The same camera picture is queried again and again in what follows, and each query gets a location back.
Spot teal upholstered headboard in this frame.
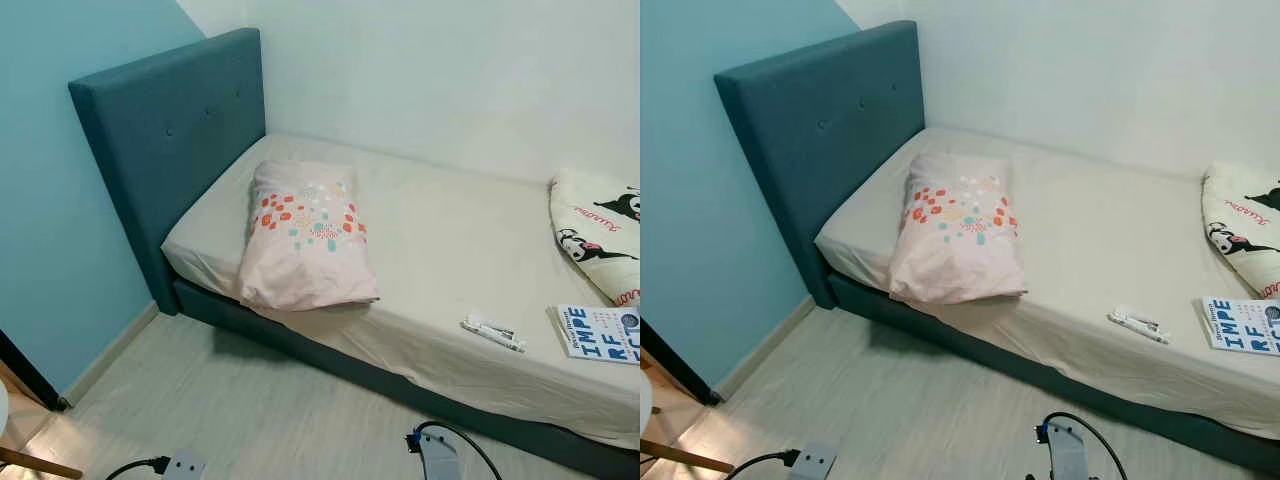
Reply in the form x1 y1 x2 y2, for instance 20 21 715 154
713 20 928 311
68 27 268 317

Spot wooden furniture leg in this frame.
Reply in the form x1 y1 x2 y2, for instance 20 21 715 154
640 438 736 475
0 445 84 480

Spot cream cartoon print blanket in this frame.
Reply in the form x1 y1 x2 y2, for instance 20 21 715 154
548 168 641 307
1200 160 1280 299

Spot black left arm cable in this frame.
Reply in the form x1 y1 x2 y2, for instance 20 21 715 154
104 455 173 480
727 449 801 480

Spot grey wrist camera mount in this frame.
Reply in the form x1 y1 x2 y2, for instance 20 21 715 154
788 440 839 480
407 428 461 480
160 450 208 480
1035 420 1091 480

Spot short white pen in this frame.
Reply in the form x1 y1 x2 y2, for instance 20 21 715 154
1114 305 1162 331
468 313 517 339

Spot mattress with beige sheet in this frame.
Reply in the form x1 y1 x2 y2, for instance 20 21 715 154
815 125 1280 443
160 132 641 451

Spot white skirting board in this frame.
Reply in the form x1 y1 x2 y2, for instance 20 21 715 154
62 300 161 406
715 293 816 399

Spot white book with blue letters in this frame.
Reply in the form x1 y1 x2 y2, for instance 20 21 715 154
554 303 641 365
1201 296 1280 357

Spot pink dotted pillow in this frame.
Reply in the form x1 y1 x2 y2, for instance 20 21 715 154
888 152 1029 306
237 160 381 312

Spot teal bed base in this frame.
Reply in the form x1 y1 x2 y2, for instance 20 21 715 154
826 272 1280 479
172 278 641 480

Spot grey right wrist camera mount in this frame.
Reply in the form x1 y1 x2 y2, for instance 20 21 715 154
407 428 461 480
1035 420 1091 480

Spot long white pen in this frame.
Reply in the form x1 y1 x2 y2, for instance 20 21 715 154
461 320 527 354
1107 312 1173 346

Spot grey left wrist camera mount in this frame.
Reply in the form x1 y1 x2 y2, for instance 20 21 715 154
788 440 839 480
160 450 208 480

